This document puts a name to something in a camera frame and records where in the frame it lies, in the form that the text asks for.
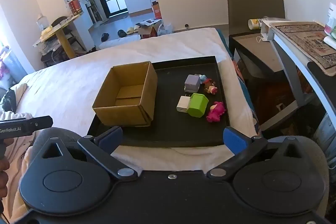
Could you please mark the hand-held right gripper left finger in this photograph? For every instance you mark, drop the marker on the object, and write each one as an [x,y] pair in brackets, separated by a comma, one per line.
[110,136]

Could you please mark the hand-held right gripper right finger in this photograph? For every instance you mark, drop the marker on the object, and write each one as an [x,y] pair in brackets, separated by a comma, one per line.
[235,138]

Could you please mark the pink toy figure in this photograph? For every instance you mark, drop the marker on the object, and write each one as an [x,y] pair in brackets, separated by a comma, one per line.
[215,111]

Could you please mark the green cube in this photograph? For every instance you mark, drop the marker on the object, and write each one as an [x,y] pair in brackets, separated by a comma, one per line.
[197,106]

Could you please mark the brown-haired doll figure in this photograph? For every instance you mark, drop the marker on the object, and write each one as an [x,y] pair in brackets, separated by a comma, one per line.
[210,87]

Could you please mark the black tray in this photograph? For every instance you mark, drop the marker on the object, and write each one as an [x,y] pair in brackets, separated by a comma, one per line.
[173,132]

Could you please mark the white charger plug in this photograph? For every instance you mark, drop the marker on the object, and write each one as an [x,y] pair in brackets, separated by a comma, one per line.
[182,104]

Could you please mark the small blue toy figure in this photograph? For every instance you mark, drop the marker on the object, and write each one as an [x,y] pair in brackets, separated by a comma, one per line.
[202,77]

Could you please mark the purple cube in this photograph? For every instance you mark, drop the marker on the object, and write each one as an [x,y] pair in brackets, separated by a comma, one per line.
[192,83]

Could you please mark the person's left hand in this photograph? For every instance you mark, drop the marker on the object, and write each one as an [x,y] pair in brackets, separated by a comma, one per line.
[3,176]

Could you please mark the person's white clothing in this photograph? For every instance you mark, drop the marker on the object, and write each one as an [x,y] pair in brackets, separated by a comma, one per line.
[15,150]

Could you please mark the black bag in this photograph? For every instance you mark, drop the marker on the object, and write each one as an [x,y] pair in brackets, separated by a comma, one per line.
[8,99]

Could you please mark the white bed blanket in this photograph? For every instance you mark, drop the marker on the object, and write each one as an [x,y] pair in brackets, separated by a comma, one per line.
[78,77]

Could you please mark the white floor rug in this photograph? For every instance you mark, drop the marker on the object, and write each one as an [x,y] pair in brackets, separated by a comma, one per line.
[119,42]

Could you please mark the black shoe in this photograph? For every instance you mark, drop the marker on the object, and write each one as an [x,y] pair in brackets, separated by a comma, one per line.
[121,33]
[105,37]

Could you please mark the yellow wooden table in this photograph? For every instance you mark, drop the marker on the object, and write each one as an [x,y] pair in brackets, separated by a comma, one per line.
[61,29]

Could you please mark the white face mask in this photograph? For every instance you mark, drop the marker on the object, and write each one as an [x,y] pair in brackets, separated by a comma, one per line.
[260,39]

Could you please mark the white desk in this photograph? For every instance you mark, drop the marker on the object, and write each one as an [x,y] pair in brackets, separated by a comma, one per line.
[296,56]

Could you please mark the glass jar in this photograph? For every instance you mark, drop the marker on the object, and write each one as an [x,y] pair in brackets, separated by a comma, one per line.
[42,22]

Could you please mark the yellow slippers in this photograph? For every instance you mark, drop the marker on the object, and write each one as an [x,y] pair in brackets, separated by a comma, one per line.
[132,29]

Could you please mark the cardboard box with flaps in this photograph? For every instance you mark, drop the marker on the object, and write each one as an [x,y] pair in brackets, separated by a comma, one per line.
[148,28]

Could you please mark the patterned desk mat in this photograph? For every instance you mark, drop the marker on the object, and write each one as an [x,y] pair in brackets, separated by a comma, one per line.
[307,43]

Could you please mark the clear plastic bag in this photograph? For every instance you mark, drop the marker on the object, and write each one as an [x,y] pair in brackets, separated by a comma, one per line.
[165,29]

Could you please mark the red box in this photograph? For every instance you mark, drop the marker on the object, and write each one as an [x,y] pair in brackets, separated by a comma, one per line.
[75,6]

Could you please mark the white standing fan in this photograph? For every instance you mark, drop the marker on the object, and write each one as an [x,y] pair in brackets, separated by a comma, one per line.
[90,8]

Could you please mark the orange box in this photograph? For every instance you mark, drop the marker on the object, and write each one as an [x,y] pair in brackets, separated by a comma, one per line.
[157,10]

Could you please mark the brown high-back chair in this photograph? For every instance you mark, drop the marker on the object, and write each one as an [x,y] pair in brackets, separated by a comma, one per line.
[254,1]

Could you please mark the white bottle with pink label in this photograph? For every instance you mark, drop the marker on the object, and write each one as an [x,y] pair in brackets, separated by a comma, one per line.
[330,19]

